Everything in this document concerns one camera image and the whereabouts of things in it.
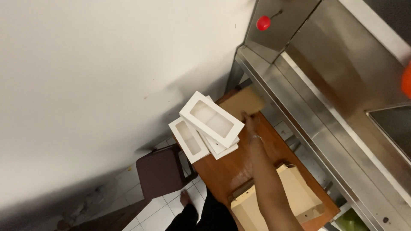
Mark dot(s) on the person's right hand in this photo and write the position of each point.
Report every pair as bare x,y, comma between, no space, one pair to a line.
253,130

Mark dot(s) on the person's right fingers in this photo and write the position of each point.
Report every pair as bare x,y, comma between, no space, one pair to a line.
247,117

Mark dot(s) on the brown cardboard sheet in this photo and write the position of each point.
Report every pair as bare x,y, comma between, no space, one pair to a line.
239,101

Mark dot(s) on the white window box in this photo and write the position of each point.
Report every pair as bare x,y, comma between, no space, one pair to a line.
221,152
192,110
179,141

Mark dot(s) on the brown wooden table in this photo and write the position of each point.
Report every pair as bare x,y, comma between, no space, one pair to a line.
224,173

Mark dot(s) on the stainless steel table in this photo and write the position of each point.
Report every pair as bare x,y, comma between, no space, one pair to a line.
321,128

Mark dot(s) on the stainless steel machine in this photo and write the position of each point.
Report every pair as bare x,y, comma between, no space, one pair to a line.
282,35

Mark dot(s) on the kraft paper box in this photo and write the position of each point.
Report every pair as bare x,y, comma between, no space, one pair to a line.
247,211
300,192

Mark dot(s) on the red knob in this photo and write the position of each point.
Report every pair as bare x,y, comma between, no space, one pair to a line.
263,23

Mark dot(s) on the person's bare foot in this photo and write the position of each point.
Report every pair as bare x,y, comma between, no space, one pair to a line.
185,198

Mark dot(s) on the dark maroon stool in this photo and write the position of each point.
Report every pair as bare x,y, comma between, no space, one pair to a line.
160,171

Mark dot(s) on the person's black trousers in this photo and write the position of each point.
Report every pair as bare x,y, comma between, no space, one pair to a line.
212,218

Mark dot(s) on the green object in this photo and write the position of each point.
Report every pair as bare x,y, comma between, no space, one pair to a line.
350,222

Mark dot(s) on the dark steel sink basin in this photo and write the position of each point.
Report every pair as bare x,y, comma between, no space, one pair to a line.
396,128

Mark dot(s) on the orange object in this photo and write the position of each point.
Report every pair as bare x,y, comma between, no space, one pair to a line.
407,80

